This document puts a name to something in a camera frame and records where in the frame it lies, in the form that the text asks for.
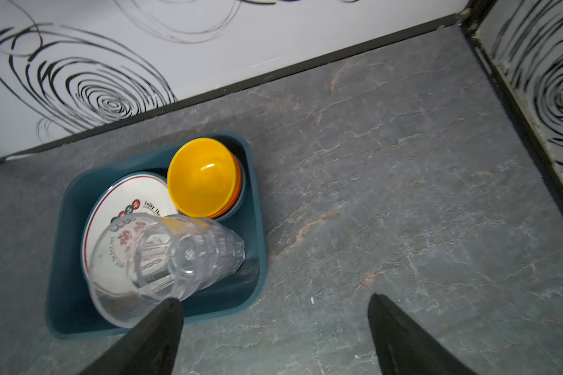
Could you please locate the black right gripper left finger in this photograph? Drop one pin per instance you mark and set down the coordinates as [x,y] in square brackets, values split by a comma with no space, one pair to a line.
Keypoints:
[150,347]

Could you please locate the black corner frame post right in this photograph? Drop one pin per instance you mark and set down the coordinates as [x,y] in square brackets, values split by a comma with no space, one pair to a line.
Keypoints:
[520,46]

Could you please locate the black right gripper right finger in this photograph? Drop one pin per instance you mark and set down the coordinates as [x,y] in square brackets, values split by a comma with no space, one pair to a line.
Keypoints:
[402,346]

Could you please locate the blue bowl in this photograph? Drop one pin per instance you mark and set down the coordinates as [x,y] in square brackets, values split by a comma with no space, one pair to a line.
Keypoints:
[239,200]

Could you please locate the orange bowl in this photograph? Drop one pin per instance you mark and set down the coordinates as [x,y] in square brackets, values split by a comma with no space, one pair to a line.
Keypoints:
[235,197]

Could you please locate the teal plastic bin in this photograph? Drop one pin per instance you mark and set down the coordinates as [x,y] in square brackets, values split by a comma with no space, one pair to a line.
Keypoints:
[69,311]

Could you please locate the yellow bowl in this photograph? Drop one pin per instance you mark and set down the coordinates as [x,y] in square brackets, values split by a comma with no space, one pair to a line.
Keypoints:
[201,177]

